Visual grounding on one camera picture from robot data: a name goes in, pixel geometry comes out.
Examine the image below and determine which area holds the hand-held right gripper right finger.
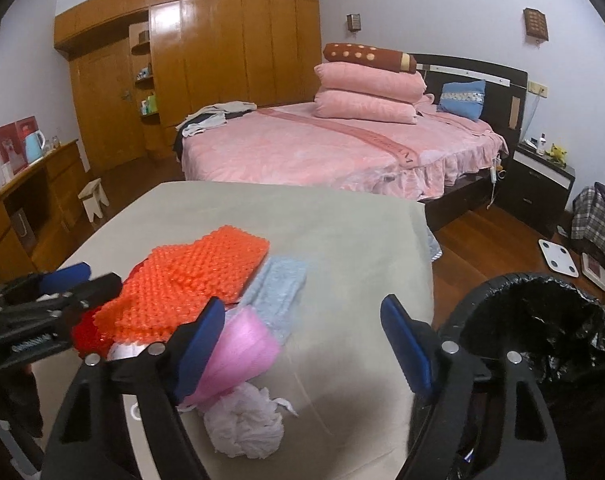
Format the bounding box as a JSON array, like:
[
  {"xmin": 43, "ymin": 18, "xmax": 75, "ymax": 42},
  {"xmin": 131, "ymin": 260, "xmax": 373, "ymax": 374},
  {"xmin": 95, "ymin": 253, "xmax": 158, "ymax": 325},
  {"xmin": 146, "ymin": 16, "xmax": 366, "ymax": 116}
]
[{"xmin": 380, "ymin": 294, "xmax": 568, "ymax": 480}]

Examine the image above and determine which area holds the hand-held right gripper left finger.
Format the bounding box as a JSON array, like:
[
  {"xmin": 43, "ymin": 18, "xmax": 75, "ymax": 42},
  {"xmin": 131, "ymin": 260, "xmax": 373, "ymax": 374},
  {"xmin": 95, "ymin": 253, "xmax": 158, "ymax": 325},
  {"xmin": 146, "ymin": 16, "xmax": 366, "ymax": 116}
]
[{"xmin": 41, "ymin": 296, "xmax": 226, "ymax": 480}]

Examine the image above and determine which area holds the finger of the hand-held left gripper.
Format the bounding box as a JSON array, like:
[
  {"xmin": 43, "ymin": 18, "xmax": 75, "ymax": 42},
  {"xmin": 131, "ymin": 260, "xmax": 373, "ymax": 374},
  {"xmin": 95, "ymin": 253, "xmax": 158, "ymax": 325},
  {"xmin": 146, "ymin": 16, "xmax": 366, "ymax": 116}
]
[
  {"xmin": 0, "ymin": 272, "xmax": 123, "ymax": 376},
  {"xmin": 0, "ymin": 261, "xmax": 92, "ymax": 303}
]

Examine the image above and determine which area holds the red plastic bag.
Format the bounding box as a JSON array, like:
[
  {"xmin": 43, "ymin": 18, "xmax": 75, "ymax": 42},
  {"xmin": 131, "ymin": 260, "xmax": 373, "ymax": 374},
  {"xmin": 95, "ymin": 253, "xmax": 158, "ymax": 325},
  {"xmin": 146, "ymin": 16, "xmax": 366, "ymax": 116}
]
[{"xmin": 71, "ymin": 305, "xmax": 118, "ymax": 361}]

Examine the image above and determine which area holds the pink plastic bag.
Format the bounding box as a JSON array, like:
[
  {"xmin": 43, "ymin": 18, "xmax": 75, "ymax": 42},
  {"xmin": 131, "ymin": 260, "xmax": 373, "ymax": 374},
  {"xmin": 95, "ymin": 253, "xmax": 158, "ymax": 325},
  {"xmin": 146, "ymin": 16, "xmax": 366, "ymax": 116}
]
[{"xmin": 182, "ymin": 306, "xmax": 282, "ymax": 408}]

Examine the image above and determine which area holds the orange bubble wrap sheet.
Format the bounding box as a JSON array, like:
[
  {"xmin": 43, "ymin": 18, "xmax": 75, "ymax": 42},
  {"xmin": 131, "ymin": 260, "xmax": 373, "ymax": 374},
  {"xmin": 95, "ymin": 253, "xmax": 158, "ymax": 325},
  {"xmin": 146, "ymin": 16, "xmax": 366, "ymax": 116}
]
[{"xmin": 93, "ymin": 226, "xmax": 272, "ymax": 343}]

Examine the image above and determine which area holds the waste bin with black liner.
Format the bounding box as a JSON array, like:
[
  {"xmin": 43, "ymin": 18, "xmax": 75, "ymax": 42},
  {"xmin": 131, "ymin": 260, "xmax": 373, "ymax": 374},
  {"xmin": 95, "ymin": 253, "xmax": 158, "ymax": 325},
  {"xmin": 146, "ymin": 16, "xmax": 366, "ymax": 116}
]
[{"xmin": 435, "ymin": 272, "xmax": 605, "ymax": 480}]

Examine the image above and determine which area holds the small white stool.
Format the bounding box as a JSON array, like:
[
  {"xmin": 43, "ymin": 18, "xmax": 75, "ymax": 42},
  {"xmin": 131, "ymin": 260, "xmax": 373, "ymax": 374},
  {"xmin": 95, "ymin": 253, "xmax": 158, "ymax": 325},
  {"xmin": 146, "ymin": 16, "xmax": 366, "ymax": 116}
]
[{"xmin": 77, "ymin": 178, "xmax": 110, "ymax": 222}]

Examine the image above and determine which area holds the wooden dresser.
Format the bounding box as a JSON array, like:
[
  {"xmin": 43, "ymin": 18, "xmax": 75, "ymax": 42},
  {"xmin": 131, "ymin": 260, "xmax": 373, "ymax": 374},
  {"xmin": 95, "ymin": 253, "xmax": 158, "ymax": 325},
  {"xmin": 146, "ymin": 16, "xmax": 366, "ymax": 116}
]
[{"xmin": 0, "ymin": 139, "xmax": 90, "ymax": 276}]

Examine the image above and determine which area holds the white crumpled tissue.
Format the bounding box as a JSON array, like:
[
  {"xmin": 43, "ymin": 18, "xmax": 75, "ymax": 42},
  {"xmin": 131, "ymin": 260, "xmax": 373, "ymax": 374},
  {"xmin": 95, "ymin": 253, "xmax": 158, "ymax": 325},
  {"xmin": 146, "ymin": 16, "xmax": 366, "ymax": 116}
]
[{"xmin": 204, "ymin": 381, "xmax": 299, "ymax": 461}]

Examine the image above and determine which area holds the grey blue towel cloth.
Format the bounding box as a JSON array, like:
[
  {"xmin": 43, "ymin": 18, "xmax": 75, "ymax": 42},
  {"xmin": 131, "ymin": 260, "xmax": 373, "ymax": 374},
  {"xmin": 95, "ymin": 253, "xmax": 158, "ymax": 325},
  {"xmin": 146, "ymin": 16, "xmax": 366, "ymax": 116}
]
[{"xmin": 237, "ymin": 255, "xmax": 311, "ymax": 346}]

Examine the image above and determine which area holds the light blue kettle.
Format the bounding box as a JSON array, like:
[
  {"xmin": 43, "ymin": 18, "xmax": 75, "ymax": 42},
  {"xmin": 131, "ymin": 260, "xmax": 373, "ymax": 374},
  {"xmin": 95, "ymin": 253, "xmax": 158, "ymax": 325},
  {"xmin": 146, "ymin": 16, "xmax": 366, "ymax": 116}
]
[{"xmin": 25, "ymin": 129, "xmax": 47, "ymax": 165}]

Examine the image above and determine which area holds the red box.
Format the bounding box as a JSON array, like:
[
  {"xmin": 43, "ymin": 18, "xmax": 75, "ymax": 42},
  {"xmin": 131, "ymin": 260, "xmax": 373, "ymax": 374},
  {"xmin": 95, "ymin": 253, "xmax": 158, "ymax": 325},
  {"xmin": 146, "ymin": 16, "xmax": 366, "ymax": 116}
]
[{"xmin": 0, "ymin": 116, "xmax": 39, "ymax": 176}]

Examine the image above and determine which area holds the white bathroom scale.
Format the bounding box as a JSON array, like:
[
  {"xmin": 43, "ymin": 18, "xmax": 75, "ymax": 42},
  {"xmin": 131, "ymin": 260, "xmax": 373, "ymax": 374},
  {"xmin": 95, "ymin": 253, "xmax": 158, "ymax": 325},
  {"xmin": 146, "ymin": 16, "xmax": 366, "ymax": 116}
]
[{"xmin": 539, "ymin": 239, "xmax": 582, "ymax": 278}]

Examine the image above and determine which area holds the dark nightstand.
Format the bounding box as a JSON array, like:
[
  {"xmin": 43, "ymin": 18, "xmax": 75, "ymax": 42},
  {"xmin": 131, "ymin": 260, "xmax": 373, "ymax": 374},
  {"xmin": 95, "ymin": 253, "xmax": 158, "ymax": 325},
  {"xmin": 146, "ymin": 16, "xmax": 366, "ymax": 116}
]
[{"xmin": 495, "ymin": 142, "xmax": 576, "ymax": 238}]

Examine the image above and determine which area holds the white flat box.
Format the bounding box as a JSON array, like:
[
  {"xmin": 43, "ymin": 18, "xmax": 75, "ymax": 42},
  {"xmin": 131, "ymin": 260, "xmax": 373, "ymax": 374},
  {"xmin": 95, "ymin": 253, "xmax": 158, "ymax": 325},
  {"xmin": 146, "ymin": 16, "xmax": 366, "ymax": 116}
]
[{"xmin": 583, "ymin": 254, "xmax": 605, "ymax": 291}]

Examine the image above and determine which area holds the pile of clothes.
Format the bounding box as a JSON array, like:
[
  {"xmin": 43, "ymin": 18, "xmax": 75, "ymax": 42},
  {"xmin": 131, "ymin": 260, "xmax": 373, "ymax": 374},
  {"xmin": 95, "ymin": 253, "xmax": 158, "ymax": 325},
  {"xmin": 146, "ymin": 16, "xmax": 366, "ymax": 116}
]
[{"xmin": 175, "ymin": 101, "xmax": 258, "ymax": 138}]

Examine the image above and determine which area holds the bed with pink bedspread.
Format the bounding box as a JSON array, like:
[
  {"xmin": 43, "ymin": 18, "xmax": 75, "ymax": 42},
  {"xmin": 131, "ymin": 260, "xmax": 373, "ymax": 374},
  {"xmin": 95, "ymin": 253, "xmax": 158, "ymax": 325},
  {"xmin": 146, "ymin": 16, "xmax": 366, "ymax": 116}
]
[{"xmin": 175, "ymin": 100, "xmax": 511, "ymax": 233}]

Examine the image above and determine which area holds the plaid bag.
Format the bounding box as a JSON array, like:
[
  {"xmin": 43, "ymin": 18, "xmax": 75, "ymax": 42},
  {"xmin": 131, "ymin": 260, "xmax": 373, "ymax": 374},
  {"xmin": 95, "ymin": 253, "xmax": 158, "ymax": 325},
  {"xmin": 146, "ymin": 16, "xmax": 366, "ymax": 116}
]
[{"xmin": 571, "ymin": 186, "xmax": 605, "ymax": 277}]

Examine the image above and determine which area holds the pink pillow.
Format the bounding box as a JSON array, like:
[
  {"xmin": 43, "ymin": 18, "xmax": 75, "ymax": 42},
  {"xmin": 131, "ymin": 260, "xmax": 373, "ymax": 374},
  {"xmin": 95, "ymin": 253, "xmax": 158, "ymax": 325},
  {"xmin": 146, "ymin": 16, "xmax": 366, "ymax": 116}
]
[
  {"xmin": 314, "ymin": 87, "xmax": 418, "ymax": 125},
  {"xmin": 315, "ymin": 62, "xmax": 427, "ymax": 106}
]

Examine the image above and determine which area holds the blue cushion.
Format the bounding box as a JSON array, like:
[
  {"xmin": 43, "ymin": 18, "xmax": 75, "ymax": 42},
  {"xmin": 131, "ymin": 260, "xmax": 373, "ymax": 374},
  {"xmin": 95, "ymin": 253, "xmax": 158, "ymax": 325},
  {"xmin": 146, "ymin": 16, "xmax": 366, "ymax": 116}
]
[{"xmin": 437, "ymin": 80, "xmax": 487, "ymax": 122}]

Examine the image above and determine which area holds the wooden wardrobe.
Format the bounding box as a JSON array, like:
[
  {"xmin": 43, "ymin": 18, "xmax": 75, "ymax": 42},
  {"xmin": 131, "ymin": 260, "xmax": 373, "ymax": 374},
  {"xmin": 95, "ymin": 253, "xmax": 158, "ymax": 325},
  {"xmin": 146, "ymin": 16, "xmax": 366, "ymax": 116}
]
[{"xmin": 54, "ymin": 0, "xmax": 319, "ymax": 171}]

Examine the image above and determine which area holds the dark wooden headboard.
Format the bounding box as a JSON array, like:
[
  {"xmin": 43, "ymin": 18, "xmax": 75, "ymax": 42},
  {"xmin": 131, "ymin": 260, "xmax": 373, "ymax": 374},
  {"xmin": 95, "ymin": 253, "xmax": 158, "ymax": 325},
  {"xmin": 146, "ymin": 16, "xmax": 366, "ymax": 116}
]
[{"xmin": 411, "ymin": 53, "xmax": 528, "ymax": 146}]

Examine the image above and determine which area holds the brown dotted bolster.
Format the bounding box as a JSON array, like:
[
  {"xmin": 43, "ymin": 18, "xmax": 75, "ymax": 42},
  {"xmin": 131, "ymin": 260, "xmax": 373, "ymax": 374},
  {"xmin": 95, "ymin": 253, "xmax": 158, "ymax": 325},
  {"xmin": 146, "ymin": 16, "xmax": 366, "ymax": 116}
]
[{"xmin": 323, "ymin": 43, "xmax": 417, "ymax": 75}]

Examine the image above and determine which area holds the large brown wall lamp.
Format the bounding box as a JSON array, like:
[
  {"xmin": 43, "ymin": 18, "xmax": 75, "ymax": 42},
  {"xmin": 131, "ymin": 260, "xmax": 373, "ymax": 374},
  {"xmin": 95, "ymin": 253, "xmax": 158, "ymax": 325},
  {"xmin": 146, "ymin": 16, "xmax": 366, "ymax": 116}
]
[{"xmin": 523, "ymin": 8, "xmax": 549, "ymax": 41}]

